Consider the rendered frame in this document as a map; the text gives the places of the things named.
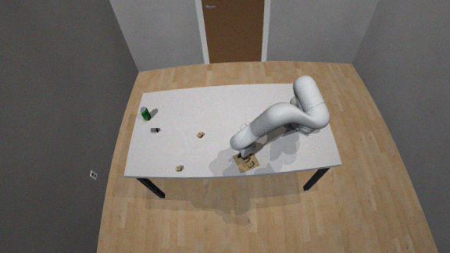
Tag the green and yellow striped drink can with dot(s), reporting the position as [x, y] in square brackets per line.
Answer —
[145, 113]

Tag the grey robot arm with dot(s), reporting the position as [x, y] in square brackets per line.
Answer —
[306, 110]

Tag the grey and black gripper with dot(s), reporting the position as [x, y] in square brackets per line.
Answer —
[244, 152]

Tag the tan square mat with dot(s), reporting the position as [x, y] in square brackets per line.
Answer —
[242, 165]

